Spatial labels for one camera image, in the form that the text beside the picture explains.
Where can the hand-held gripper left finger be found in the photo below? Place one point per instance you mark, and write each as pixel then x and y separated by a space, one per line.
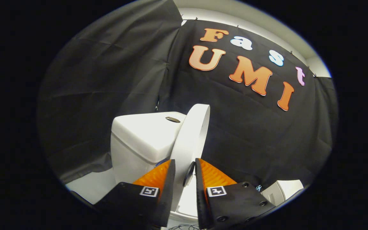
pixel 170 191

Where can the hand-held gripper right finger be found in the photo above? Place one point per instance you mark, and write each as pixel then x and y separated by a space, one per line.
pixel 200 198

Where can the white toilet lid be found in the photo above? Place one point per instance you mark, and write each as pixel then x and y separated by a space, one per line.
pixel 190 137

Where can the white toilet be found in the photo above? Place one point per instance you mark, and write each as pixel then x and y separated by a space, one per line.
pixel 139 140

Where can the white cabinet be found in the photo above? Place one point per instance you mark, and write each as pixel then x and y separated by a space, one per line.
pixel 283 190

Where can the black backdrop cloth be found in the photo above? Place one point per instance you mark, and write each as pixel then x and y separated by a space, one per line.
pixel 107 80

